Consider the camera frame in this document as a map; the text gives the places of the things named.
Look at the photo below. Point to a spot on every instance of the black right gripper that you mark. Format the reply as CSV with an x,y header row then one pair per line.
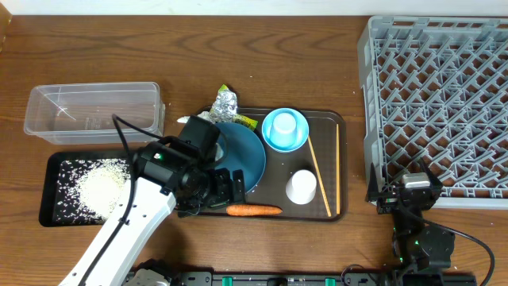
x,y
386,202

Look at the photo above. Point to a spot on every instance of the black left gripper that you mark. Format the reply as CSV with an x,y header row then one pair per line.
x,y
238,195

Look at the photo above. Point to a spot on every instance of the dark blue plate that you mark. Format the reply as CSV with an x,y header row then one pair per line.
x,y
242,149

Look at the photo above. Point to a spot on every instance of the white pink cup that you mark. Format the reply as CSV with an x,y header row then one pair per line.
x,y
301,187

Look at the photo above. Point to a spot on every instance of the white rice pile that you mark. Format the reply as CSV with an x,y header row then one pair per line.
x,y
87,190

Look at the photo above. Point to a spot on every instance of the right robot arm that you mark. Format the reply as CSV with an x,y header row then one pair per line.
x,y
424,250

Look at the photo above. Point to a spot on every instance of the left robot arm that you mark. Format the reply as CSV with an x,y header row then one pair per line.
x,y
167,176

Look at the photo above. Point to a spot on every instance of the grey dishwasher rack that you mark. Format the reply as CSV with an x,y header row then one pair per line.
x,y
435,90

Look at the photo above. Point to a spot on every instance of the black waste tray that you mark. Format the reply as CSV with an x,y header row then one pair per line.
x,y
49,190

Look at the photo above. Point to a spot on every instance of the orange carrot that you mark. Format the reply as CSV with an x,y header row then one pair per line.
x,y
252,210

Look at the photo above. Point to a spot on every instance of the right wooden chopstick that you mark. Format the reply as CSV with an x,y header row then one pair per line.
x,y
338,171

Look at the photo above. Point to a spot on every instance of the wooden chopstick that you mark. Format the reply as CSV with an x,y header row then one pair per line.
x,y
319,178
338,171

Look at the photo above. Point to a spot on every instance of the light blue cup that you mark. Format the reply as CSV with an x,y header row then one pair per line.
x,y
283,130

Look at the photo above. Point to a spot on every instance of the crumpled foil wrapper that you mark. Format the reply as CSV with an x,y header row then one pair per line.
x,y
225,109

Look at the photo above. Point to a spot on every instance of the dark brown serving tray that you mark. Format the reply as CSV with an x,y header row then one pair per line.
x,y
280,167

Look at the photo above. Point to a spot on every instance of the left wooden chopstick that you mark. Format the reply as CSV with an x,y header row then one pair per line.
x,y
319,178

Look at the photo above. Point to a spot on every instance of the light blue small bowl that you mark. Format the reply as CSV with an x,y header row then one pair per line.
x,y
302,129

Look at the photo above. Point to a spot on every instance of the clear plastic bin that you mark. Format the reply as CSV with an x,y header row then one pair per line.
x,y
81,113

